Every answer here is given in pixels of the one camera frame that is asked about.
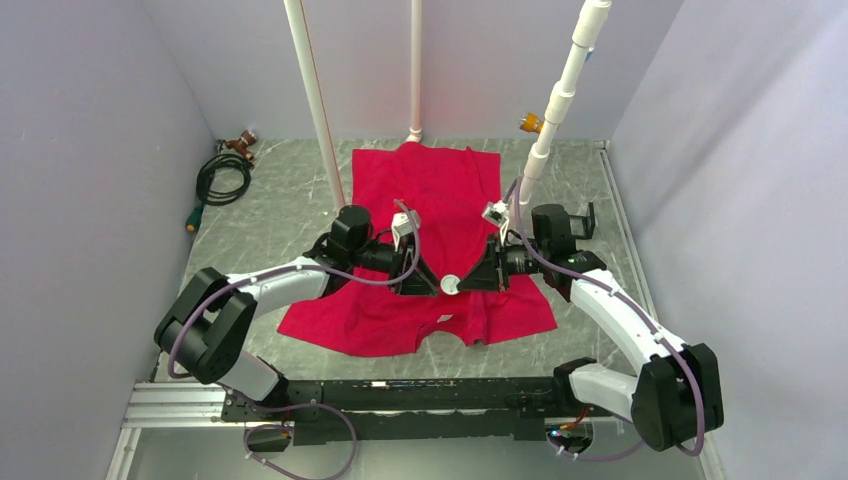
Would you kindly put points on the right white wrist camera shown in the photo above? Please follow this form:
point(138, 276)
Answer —
point(496, 213)

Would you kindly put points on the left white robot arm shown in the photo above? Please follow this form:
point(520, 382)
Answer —
point(205, 329)

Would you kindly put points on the left white PVC pole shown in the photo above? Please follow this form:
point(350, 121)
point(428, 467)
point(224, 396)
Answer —
point(299, 29)

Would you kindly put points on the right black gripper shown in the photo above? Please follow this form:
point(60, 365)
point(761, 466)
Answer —
point(487, 275)

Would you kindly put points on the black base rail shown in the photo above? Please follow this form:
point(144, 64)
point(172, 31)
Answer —
point(323, 411)

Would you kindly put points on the orange yellow knob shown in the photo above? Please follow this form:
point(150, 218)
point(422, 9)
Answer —
point(531, 123)

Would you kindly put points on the brown clamp tool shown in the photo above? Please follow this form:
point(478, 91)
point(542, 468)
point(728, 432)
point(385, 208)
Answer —
point(242, 145)

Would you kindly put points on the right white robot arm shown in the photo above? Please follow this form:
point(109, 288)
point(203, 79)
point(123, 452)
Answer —
point(672, 399)

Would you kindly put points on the red t-shirt garment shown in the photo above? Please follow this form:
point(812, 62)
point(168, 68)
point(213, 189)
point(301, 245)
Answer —
point(449, 189)

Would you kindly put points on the middle white PVC pole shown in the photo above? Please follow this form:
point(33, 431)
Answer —
point(416, 29)

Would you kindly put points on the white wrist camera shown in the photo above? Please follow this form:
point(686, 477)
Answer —
point(496, 213)
point(404, 226)

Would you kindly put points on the right white jointed PVC pole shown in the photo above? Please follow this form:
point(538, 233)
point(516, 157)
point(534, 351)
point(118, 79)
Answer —
point(592, 17)

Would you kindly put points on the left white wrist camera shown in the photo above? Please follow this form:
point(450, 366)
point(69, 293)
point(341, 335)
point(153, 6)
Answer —
point(404, 226)

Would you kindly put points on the small black bracket stand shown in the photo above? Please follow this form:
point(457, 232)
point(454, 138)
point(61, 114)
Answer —
point(587, 223)

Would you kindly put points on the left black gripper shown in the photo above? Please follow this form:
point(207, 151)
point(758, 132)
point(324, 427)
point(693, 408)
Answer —
point(421, 281)

